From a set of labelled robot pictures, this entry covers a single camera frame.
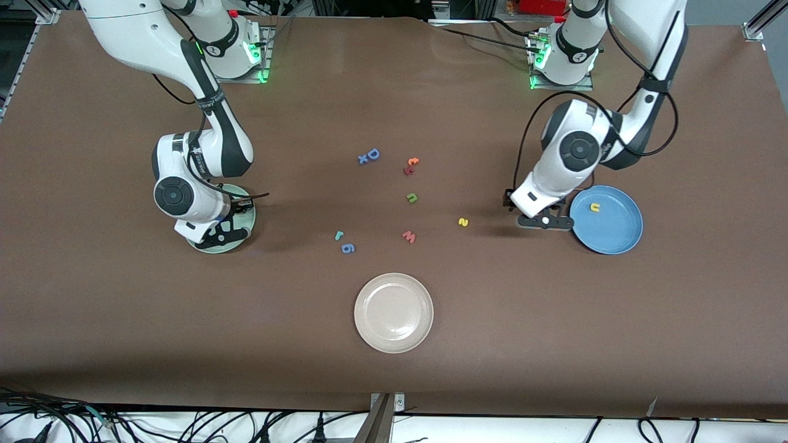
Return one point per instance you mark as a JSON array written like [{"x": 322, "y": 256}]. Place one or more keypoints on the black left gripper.
[{"x": 563, "y": 205}]

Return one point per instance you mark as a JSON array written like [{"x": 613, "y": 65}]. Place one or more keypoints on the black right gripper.
[{"x": 236, "y": 210}]

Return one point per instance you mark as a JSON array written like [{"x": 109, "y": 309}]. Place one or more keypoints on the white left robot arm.
[{"x": 578, "y": 151}]

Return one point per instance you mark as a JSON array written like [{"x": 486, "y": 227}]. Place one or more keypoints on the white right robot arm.
[{"x": 123, "y": 24}]

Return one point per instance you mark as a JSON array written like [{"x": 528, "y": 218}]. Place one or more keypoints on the mint green plate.
[{"x": 218, "y": 248}]

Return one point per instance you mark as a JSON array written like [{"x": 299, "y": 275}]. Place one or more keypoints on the red letter w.
[{"x": 409, "y": 238}]

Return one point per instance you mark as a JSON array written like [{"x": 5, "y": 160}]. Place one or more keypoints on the blue plate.
[{"x": 615, "y": 227}]

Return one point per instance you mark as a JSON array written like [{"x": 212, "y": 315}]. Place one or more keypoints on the blue letter g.
[{"x": 343, "y": 248}]

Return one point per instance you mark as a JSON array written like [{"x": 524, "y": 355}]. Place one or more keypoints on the blue letter D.
[{"x": 369, "y": 153}]

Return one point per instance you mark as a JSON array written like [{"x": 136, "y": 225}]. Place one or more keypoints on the beige plate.
[{"x": 394, "y": 312}]

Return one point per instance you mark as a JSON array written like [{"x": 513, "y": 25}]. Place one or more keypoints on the red box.
[{"x": 542, "y": 6}]

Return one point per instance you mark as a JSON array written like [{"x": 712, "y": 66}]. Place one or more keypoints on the grey metal box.
[{"x": 440, "y": 7}]

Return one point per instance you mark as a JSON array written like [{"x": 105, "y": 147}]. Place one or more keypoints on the white paper scrap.
[{"x": 652, "y": 407}]

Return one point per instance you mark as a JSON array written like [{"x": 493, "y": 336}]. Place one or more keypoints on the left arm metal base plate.
[{"x": 560, "y": 87}]

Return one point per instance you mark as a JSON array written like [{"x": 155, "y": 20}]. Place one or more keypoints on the metal table bracket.
[{"x": 381, "y": 424}]

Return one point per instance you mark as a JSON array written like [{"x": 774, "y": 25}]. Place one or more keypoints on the aluminium frame profile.
[
  {"x": 754, "y": 27},
  {"x": 48, "y": 16}
]

